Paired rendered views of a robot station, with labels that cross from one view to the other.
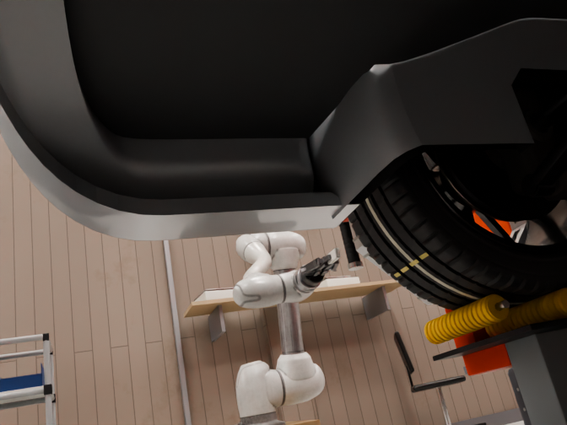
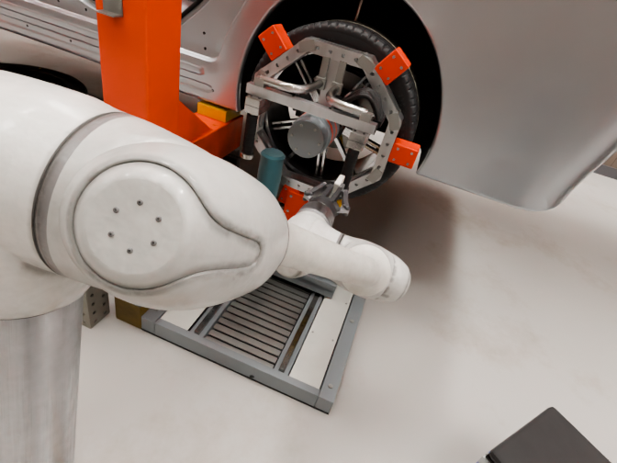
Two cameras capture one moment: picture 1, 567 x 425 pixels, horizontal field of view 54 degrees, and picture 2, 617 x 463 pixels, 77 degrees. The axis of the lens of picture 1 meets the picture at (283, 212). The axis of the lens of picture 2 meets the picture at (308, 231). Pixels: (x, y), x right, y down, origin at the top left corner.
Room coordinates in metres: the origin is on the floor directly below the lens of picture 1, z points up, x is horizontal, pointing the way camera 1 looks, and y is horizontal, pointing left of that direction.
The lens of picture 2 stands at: (2.56, 0.37, 1.32)
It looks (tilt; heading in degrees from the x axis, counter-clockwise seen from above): 34 degrees down; 213
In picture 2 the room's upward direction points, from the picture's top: 15 degrees clockwise
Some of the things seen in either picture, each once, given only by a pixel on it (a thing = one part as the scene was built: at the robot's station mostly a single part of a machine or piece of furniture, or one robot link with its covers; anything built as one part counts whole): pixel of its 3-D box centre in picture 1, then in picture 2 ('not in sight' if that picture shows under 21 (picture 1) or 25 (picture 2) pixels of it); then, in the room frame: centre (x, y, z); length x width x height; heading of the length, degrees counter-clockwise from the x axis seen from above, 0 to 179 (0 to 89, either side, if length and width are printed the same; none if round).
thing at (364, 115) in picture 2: not in sight; (353, 90); (1.50, -0.28, 1.03); 0.19 x 0.18 x 0.11; 22
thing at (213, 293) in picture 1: (219, 298); not in sight; (4.66, 0.68, 1.48); 0.40 x 0.38 x 0.10; 113
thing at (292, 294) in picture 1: (294, 287); (304, 247); (2.00, 0.02, 0.83); 0.16 x 0.13 x 0.11; 22
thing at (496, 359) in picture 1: (493, 331); (303, 205); (1.39, -0.43, 0.48); 0.16 x 0.12 x 0.17; 22
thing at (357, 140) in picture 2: not in sight; (359, 137); (1.55, -0.18, 0.93); 0.09 x 0.05 x 0.05; 22
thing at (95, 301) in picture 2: not in sight; (84, 276); (2.15, -0.78, 0.21); 0.10 x 0.10 x 0.42; 22
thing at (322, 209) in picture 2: (308, 277); (314, 221); (1.91, -0.04, 0.83); 0.09 x 0.06 x 0.09; 112
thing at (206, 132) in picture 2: not in sight; (197, 121); (1.60, -0.90, 0.69); 0.52 x 0.17 x 0.35; 22
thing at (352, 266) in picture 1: (349, 243); (347, 169); (1.58, -0.17, 0.83); 0.04 x 0.04 x 0.16
